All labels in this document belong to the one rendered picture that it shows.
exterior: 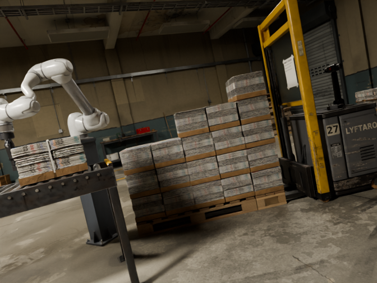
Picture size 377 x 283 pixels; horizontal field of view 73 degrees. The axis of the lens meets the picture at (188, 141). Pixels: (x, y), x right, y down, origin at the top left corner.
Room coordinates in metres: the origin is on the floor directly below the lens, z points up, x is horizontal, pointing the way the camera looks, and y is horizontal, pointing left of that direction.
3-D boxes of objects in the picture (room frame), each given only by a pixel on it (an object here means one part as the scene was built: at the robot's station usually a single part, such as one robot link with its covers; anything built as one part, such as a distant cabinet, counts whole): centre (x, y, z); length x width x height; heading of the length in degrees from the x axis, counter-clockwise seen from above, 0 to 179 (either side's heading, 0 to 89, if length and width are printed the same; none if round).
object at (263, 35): (2.93, -1.07, 0.97); 0.09 x 0.09 x 1.75; 2
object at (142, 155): (2.55, 0.07, 0.42); 1.17 x 0.39 x 0.83; 92
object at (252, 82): (2.58, -0.65, 0.65); 0.39 x 0.30 x 1.29; 2
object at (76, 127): (2.50, 1.01, 1.17); 0.18 x 0.16 x 0.22; 84
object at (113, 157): (8.38, 1.88, 0.55); 1.80 x 0.70 x 1.09; 111
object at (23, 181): (1.62, 0.99, 0.83); 0.29 x 0.16 x 0.04; 26
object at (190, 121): (2.56, -0.06, 0.95); 0.38 x 0.29 x 0.23; 4
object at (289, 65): (2.60, -1.11, 1.27); 0.57 x 0.01 x 0.65; 2
